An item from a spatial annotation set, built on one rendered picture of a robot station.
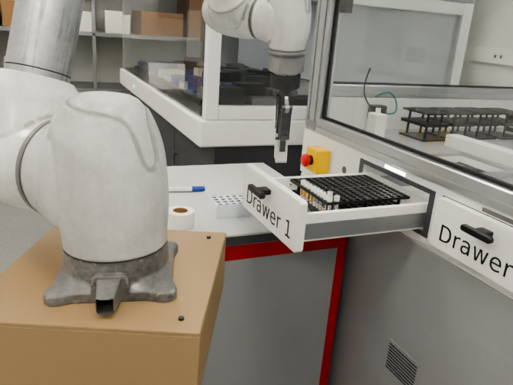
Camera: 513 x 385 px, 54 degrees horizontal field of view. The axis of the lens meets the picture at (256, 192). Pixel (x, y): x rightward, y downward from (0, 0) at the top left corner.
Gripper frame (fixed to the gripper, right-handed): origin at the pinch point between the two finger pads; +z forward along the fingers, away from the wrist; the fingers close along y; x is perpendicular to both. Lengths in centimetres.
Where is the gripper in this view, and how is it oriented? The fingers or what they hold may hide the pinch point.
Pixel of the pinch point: (280, 148)
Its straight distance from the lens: 134.8
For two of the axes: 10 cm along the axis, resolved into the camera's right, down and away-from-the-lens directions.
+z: -0.4, 8.9, 4.5
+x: -10.0, 0.1, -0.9
